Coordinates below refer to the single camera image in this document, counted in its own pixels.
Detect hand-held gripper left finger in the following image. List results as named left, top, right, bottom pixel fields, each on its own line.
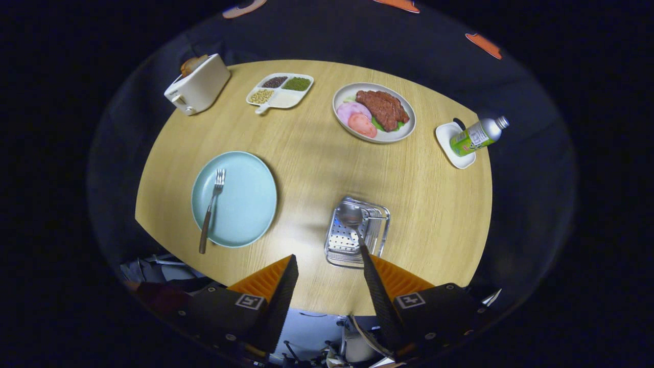
left=179, top=254, right=299, bottom=358

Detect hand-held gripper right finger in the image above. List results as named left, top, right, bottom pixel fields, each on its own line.
left=360, top=244, right=491, bottom=361

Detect metal spoon with brown handle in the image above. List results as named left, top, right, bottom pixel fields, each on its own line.
left=337, top=202, right=369, bottom=254

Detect metal fork with brown handle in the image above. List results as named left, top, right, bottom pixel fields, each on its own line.
left=199, top=169, right=226, bottom=255

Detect metal perforated drain basket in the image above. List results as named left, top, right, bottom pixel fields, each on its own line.
left=324, top=196, right=391, bottom=269

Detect light blue round plate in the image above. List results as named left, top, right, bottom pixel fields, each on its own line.
left=191, top=151, right=278, bottom=248

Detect person's dark red clothing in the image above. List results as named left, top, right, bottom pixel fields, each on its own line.
left=128, top=280, right=190, bottom=320

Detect white oval food plate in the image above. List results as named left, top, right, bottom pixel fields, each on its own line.
left=332, top=82, right=417, bottom=144

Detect green lettuce leaf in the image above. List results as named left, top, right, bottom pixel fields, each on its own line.
left=370, top=117, right=404, bottom=132

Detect salmon pink ham slice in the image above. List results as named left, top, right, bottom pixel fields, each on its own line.
left=348, top=112, right=378, bottom=139

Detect white square coaster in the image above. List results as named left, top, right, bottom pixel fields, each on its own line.
left=435, top=122, right=476, bottom=170

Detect silver bottle with green label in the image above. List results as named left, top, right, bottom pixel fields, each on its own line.
left=450, top=116, right=510, bottom=157

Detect brown steak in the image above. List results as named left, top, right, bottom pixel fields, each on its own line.
left=356, top=90, right=410, bottom=132

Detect pale pink ham slice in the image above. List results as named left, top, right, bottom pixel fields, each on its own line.
left=336, top=101, right=372, bottom=126

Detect white divided dish with beans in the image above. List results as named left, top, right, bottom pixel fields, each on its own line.
left=246, top=73, right=315, bottom=114

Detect white toaster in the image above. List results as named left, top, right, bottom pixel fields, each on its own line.
left=163, top=53, right=231, bottom=117

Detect toasted bread slices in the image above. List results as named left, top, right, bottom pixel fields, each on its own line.
left=180, top=55, right=209, bottom=77

